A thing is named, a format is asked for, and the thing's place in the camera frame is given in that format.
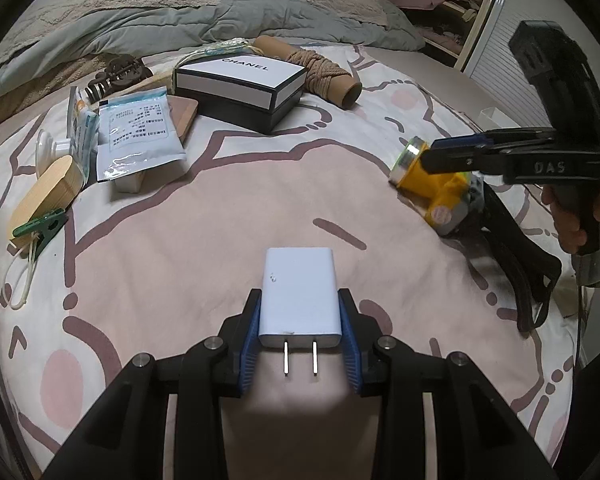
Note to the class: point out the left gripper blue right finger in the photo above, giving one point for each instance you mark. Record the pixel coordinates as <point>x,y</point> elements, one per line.
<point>359,333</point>

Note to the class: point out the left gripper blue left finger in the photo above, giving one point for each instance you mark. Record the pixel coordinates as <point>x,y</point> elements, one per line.
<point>247,344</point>

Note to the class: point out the white USB charger plug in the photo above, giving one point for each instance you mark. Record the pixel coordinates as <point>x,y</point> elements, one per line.
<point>299,303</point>

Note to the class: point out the yellow headlamp with strap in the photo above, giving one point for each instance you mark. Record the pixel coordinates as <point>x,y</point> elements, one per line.
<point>459,202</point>

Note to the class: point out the cardboard tube with rope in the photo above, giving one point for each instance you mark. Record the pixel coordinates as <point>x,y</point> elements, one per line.
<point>324,78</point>

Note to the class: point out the right hand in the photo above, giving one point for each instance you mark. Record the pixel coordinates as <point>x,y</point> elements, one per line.
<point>570,235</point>

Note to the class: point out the cartoon printed bed sheet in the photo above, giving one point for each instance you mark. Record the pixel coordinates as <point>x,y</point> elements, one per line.
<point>159,270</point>

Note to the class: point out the white slatted wardrobe door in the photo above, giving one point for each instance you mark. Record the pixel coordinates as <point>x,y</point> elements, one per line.
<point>542,65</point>

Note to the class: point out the silver foil pouch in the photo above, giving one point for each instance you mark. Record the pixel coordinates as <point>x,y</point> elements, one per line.
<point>136,133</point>

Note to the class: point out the green clothespin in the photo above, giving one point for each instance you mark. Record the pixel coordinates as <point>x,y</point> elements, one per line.
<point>40,231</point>

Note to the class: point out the brown wooden board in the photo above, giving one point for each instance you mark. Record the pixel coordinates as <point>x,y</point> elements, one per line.
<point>183,112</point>

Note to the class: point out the black white Chanel box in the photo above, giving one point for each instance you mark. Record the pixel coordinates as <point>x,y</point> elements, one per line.
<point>250,91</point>

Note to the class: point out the wooden oval brush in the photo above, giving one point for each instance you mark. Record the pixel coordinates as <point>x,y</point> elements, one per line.
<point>55,189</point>

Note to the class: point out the white plastic bottle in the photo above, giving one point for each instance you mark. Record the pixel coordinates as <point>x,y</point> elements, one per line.
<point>48,150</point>

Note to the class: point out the brown hair claw clip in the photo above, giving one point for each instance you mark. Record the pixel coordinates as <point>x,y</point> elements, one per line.
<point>120,73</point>

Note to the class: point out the grey blue duvet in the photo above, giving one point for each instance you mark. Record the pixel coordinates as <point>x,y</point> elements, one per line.
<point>143,32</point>

